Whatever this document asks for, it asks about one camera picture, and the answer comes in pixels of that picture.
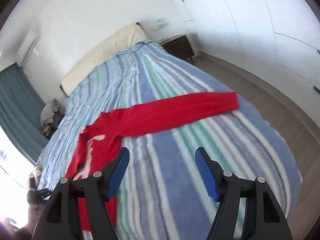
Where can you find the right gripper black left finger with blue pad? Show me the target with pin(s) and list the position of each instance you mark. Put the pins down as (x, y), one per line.
(60, 218)

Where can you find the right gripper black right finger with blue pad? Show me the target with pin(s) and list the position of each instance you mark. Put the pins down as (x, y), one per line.
(263, 218)

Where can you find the red knit sweater white motif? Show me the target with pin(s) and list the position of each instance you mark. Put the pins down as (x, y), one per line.
(100, 142)

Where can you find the pile of checkered clothes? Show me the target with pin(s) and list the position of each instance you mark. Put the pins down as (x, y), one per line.
(49, 118)

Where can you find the patterned beige cushion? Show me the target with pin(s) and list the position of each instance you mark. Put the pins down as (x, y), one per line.
(37, 174)

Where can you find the teal window curtain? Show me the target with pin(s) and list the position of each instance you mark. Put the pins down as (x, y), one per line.
(21, 107)

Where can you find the striped blue green bedspread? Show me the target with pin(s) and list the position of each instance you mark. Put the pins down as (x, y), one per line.
(162, 195)

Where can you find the cream padded headboard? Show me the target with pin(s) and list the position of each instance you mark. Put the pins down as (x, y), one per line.
(110, 46)

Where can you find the dark wooden nightstand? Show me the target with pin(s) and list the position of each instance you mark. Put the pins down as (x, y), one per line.
(180, 47)

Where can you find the white wall air conditioner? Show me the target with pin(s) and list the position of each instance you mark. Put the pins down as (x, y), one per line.
(26, 46)

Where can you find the white wall socket panel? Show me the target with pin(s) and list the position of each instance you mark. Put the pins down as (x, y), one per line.
(158, 24)

